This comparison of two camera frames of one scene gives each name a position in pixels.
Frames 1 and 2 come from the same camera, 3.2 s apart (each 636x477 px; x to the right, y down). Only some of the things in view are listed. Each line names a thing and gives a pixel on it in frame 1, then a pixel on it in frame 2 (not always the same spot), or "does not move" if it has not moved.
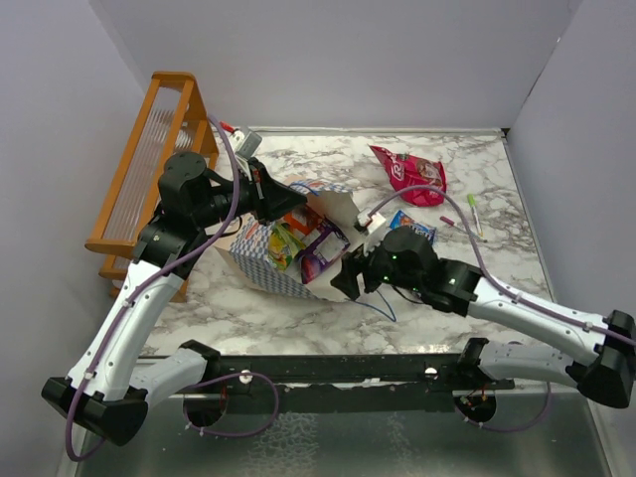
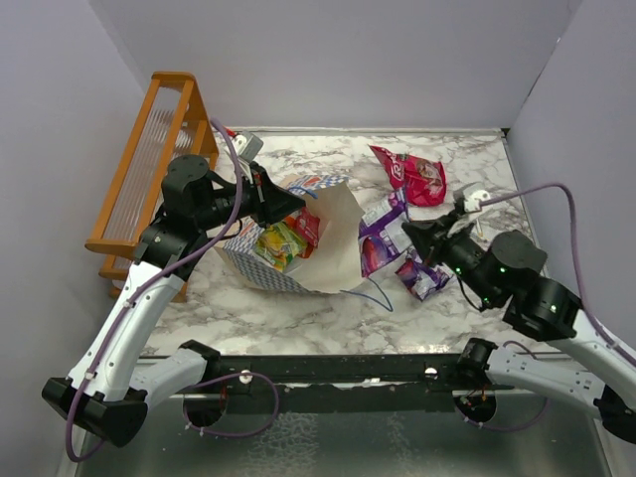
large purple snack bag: x=319 y=257 to x=382 y=235
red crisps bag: x=404 y=170 does not move
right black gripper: x=355 y=262 to x=433 y=237
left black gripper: x=270 y=197 does not move
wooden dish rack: x=177 y=121 does not move
